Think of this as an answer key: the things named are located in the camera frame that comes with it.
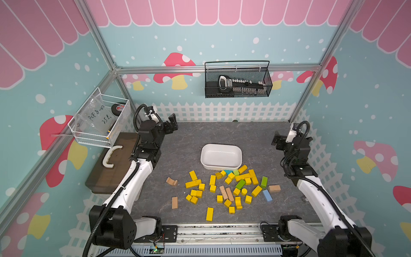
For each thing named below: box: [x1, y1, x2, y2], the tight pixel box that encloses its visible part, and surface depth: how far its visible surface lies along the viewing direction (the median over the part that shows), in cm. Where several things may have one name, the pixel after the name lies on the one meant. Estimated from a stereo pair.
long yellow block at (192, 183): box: [185, 179, 202, 189], surface depth 91 cm
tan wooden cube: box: [268, 184, 281, 193], surface depth 88 cm
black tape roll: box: [111, 102, 126, 117], surface depth 82 cm
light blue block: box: [262, 189, 273, 202], surface depth 87 cm
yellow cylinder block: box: [237, 164, 248, 175], surface depth 96 cm
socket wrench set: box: [218, 74, 268, 95], surface depth 91 cm
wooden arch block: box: [165, 176, 178, 187], surface depth 91 cm
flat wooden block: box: [171, 196, 179, 210], surface depth 85 cm
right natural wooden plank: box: [225, 187, 235, 202], surface depth 87 cm
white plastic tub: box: [200, 143, 243, 171], surface depth 102 cm
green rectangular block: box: [260, 175, 269, 188], surface depth 91 cm
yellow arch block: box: [234, 196, 243, 210], surface depth 85 cm
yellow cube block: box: [198, 183, 205, 192], surface depth 89 cm
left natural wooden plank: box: [219, 185, 229, 200], surface depth 87 cm
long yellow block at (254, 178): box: [248, 169, 260, 186], surface depth 93 cm
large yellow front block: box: [205, 206, 215, 222], surface depth 81 cm
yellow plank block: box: [188, 170, 198, 181], surface depth 94 cm
